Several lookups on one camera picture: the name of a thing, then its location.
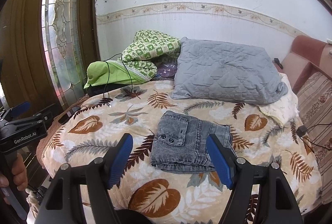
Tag grey denim pants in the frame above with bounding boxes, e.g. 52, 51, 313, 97
150, 111, 234, 173

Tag person left hand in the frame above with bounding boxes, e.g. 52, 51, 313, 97
1, 153, 28, 205

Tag leaf pattern bed blanket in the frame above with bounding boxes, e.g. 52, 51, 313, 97
37, 81, 322, 223

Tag black power adapter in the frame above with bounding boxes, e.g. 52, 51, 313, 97
296, 125, 308, 137

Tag wooden door with glass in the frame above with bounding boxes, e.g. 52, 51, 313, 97
0, 0, 101, 224

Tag cream white pillow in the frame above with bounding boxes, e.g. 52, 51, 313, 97
257, 73, 299, 127

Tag green patterned quilt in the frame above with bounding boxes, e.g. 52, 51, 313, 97
84, 30, 181, 89

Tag purple cloth behind pillow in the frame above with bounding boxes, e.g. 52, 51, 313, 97
157, 62, 177, 78

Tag grey quilted pillow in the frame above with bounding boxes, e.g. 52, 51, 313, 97
171, 37, 288, 104

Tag black cable on quilt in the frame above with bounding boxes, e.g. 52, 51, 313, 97
102, 52, 135, 100

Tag pink sofa frame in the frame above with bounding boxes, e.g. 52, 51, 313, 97
274, 35, 331, 94

